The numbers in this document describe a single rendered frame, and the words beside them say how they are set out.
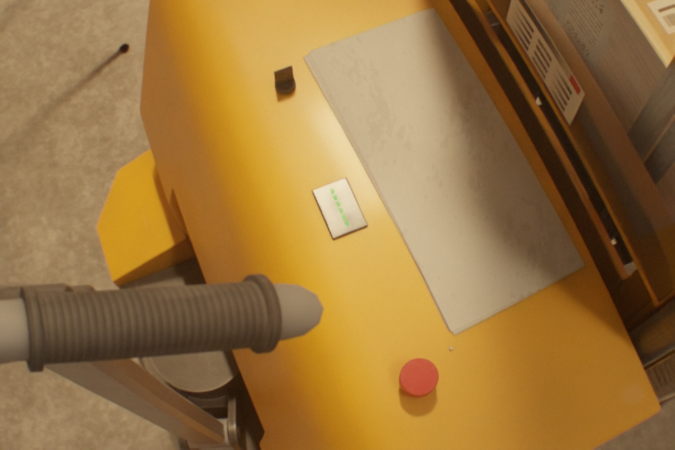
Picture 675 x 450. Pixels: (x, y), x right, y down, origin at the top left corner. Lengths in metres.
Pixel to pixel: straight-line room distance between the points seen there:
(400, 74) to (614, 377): 0.43
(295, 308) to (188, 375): 0.90
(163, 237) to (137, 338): 1.08
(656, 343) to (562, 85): 0.29
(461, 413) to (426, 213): 0.22
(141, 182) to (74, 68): 0.71
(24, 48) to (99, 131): 0.40
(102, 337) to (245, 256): 0.57
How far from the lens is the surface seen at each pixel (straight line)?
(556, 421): 0.83
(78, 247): 1.90
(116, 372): 0.71
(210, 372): 1.29
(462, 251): 0.84
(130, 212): 1.50
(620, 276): 0.98
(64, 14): 2.27
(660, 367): 1.36
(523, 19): 0.88
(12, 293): 0.42
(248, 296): 0.39
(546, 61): 0.86
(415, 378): 0.77
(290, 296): 0.40
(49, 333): 0.36
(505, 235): 0.86
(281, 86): 0.92
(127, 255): 1.49
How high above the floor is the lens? 1.69
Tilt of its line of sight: 67 degrees down
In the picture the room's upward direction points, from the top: 3 degrees counter-clockwise
